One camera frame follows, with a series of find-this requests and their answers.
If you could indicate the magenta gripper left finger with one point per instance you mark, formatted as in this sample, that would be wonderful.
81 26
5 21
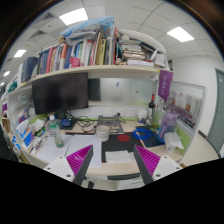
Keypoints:
79 162

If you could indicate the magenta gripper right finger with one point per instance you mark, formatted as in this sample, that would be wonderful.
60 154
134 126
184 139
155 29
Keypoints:
147 162

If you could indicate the clear plastic water bottle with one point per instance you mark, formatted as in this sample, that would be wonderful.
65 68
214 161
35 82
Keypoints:
55 130

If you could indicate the purple water jug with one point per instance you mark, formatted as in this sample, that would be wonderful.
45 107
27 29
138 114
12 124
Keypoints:
168 124

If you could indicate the white paper on mat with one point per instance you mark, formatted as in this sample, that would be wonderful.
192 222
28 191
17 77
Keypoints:
117 156

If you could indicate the white crumpled tissue bag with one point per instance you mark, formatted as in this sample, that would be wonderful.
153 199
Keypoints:
173 142

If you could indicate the white paper sheets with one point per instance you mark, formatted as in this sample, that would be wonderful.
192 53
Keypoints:
72 143

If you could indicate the black desk mat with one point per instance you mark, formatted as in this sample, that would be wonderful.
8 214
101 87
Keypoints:
146 138

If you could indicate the red round coaster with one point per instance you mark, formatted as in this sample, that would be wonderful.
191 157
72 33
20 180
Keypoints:
123 138

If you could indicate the white bowl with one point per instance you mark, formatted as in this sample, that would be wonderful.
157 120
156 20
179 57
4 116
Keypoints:
102 133

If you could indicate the grey laptop stand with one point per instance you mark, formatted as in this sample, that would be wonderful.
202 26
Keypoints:
113 123

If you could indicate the dark wine bottle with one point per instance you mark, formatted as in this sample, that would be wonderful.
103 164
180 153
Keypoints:
151 106

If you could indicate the black computer monitor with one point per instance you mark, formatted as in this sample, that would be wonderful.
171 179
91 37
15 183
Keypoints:
60 93

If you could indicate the grey door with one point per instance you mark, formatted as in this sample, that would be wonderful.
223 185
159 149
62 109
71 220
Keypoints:
216 133

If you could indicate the photo poster board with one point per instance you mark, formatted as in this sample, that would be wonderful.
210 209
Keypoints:
186 100

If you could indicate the purple hanging banner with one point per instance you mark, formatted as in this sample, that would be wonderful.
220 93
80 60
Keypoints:
165 79

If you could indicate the black binder on shelf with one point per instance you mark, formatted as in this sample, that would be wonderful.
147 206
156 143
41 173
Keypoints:
28 67

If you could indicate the stack of books on shelf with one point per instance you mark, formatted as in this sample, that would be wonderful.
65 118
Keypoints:
133 52

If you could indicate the row of books on shelf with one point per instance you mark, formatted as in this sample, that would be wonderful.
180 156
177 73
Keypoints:
88 48

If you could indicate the blue plastic bag on books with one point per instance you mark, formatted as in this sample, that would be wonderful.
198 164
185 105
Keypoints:
89 29

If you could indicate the white wall shelf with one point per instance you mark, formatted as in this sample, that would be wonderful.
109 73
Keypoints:
101 71

